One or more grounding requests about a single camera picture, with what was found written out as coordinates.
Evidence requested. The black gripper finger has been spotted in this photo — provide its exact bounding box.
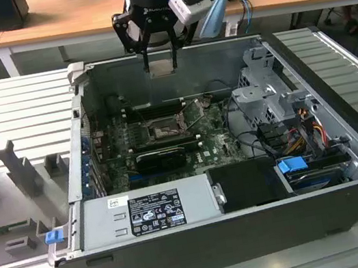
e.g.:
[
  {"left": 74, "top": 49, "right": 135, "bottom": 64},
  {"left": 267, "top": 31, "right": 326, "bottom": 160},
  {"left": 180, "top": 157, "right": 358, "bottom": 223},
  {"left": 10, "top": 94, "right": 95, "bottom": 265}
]
[
  {"left": 159, "top": 12, "right": 207, "bottom": 75},
  {"left": 110, "top": 5, "right": 160, "bottom": 79}
]

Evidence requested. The silver CPU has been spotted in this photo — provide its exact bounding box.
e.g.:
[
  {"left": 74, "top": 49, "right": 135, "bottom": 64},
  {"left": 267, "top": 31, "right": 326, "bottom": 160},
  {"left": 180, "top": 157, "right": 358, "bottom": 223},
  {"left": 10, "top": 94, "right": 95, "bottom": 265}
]
[{"left": 148, "top": 57, "right": 176, "bottom": 79}]

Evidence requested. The black RAM slot bank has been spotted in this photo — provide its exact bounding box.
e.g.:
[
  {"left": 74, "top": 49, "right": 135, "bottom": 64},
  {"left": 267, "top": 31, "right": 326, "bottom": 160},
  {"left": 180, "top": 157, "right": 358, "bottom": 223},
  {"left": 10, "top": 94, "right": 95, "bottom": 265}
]
[
  {"left": 121, "top": 95, "right": 187, "bottom": 124},
  {"left": 130, "top": 130, "right": 204, "bottom": 160}
]

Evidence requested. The CPU socket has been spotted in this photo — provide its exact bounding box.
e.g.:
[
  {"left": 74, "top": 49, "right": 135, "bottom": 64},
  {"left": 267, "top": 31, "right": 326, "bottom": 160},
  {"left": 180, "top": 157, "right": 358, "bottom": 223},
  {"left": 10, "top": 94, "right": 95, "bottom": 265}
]
[{"left": 141, "top": 112, "right": 190, "bottom": 144}]

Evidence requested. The pale blue teach pendant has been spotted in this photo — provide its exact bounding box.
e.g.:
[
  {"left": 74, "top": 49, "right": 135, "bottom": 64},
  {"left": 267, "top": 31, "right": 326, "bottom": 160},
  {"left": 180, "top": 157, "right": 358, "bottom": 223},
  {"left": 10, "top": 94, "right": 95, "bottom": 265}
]
[{"left": 193, "top": 0, "right": 238, "bottom": 40}]

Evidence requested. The silver metal drive cage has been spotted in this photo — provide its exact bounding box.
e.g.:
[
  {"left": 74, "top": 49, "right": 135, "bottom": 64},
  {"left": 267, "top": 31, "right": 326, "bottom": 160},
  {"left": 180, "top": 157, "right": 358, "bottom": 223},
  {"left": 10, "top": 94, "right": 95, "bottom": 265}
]
[{"left": 223, "top": 39, "right": 306, "bottom": 131}]

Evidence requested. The green motherboard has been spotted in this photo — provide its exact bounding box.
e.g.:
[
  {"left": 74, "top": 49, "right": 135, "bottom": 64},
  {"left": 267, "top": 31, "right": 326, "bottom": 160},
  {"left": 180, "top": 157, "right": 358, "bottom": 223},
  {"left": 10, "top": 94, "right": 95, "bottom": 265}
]
[{"left": 87, "top": 89, "right": 258, "bottom": 196}]

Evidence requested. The black graphics card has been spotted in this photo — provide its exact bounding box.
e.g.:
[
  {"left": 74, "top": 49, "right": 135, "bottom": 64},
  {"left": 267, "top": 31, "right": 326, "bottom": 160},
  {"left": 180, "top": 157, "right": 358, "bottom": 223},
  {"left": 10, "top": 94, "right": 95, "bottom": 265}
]
[{"left": 133, "top": 145, "right": 189, "bottom": 177}]

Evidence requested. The black plastic shroud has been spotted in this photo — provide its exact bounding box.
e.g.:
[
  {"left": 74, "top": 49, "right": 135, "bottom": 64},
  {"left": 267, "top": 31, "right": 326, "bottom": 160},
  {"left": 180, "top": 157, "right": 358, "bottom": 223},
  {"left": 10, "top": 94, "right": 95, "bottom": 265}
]
[{"left": 204, "top": 155, "right": 285, "bottom": 215}]

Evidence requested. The blue disk carrier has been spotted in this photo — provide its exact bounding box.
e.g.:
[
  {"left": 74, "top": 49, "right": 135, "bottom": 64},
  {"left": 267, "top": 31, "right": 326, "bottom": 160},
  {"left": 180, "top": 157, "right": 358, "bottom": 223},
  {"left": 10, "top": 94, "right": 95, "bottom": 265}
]
[{"left": 276, "top": 155, "right": 308, "bottom": 176}]

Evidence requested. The grey power supply unit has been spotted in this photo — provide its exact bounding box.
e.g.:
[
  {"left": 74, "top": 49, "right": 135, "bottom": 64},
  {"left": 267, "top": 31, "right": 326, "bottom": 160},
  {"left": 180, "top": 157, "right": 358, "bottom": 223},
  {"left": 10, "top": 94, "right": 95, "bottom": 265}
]
[{"left": 72, "top": 172, "right": 226, "bottom": 252}]

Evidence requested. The hard disk drive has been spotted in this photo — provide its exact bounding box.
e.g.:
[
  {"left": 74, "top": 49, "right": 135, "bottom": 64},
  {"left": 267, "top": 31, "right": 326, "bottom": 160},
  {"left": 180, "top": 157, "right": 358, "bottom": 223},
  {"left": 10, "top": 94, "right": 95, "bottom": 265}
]
[{"left": 284, "top": 162, "right": 346, "bottom": 197}]

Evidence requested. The grey parts rack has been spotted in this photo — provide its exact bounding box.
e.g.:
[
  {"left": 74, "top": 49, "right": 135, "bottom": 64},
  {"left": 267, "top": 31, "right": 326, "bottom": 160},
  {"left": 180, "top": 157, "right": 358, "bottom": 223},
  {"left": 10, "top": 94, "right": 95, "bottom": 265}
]
[{"left": 0, "top": 130, "right": 83, "bottom": 267}]

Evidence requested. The black open PC case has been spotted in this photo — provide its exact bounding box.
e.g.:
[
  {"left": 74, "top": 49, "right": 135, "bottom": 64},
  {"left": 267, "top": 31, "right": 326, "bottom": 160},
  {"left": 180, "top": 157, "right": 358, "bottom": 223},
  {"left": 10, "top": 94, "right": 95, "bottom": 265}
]
[{"left": 14, "top": 12, "right": 358, "bottom": 268}]

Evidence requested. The blue case latch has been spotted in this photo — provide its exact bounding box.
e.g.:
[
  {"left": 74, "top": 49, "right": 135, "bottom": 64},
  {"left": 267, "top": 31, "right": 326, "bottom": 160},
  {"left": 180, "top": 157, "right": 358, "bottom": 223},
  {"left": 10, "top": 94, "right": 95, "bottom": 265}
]
[{"left": 43, "top": 228, "right": 64, "bottom": 247}]

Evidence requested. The green RAM stick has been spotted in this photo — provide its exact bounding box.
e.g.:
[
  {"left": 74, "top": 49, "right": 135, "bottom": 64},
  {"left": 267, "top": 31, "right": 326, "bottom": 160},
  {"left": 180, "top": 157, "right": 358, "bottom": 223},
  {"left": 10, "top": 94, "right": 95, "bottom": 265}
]
[{"left": 0, "top": 219, "right": 31, "bottom": 237}]

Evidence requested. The white wrist camera black plate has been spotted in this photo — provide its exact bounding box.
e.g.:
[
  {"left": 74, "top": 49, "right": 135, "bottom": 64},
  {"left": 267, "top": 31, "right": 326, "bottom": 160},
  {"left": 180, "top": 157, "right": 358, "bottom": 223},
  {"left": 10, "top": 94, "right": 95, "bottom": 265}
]
[{"left": 167, "top": 0, "right": 216, "bottom": 27}]

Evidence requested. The grey case release handle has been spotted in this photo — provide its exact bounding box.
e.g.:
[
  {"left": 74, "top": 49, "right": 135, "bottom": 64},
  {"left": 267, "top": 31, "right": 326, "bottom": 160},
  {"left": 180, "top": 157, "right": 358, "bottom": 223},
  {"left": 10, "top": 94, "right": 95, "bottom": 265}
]
[{"left": 65, "top": 60, "right": 89, "bottom": 89}]

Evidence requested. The blue cable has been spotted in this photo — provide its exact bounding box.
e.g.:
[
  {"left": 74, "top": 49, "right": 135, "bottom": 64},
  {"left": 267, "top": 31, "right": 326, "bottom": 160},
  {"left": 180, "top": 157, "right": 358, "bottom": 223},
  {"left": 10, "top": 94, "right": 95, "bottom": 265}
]
[{"left": 228, "top": 0, "right": 258, "bottom": 37}]

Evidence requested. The black looped internal cable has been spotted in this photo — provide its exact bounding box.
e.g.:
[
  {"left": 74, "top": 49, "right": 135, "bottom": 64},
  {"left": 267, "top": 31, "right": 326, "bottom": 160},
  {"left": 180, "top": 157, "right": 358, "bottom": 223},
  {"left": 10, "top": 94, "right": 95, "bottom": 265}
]
[{"left": 220, "top": 90, "right": 274, "bottom": 163}]

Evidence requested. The yellow red wire bundle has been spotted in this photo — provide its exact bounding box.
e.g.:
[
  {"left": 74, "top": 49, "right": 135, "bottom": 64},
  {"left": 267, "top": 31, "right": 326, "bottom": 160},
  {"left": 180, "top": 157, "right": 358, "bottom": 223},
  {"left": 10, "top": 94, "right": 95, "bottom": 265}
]
[{"left": 284, "top": 117, "right": 328, "bottom": 154}]

